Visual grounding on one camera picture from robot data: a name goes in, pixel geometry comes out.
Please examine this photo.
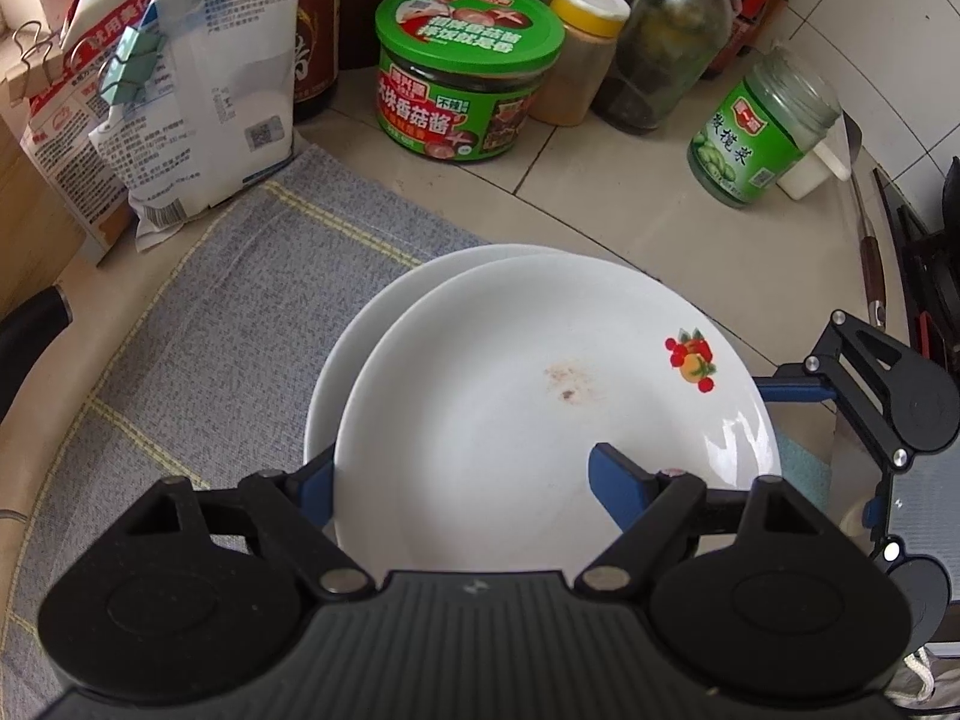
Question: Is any clear glass red-cap bottle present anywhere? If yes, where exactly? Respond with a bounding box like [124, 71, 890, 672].
[592, 0, 755, 134]

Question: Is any teal cloth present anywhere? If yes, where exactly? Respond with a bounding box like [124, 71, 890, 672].
[772, 427, 833, 533]

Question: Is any dark sauce bottle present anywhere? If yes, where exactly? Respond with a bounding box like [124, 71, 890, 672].
[709, 0, 781, 80]

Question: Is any santoku kitchen knife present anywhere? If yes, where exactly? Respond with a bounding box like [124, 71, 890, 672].
[0, 285, 76, 421]

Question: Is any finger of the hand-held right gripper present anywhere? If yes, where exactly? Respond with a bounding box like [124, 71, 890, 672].
[754, 311, 920, 470]
[862, 491, 901, 567]

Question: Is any grey checked dish cloth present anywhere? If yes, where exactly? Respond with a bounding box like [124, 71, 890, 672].
[0, 142, 496, 698]

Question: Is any green binder clip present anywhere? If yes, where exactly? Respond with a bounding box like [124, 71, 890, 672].
[97, 26, 162, 106]

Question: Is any dark vinegar bottle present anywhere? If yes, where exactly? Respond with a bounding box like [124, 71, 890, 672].
[292, 0, 342, 125]

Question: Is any wooden handle knife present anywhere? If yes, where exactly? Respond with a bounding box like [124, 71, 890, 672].
[840, 111, 890, 331]

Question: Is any white seasoning bag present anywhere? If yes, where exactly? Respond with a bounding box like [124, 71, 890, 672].
[88, 0, 307, 252]

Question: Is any person's white clothing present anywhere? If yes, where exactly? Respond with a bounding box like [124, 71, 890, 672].
[885, 645, 960, 720]

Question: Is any red and white bag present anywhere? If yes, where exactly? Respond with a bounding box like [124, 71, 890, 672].
[19, 0, 162, 267]

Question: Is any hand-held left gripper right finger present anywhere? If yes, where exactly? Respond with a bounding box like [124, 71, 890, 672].
[574, 442, 815, 593]

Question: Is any large white fruit-print plate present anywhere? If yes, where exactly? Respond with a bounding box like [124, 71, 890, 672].
[304, 244, 541, 466]

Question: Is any green lid sauce jar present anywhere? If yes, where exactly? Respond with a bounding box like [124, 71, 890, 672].
[373, 0, 567, 164]

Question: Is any metal binder clip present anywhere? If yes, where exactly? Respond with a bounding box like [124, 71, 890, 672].
[4, 21, 68, 102]

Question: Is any deep white fruit-print plate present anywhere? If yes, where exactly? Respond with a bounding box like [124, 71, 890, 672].
[334, 253, 781, 575]

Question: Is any green label glass jar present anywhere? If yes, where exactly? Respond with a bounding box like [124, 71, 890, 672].
[686, 49, 841, 209]

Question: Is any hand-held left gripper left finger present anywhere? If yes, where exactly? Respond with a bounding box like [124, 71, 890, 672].
[131, 446, 376, 601]

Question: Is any yellow cap spice jar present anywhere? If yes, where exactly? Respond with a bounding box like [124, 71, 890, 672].
[527, 0, 631, 127]

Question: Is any black gas stove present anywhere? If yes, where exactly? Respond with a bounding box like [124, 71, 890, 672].
[870, 157, 960, 361]

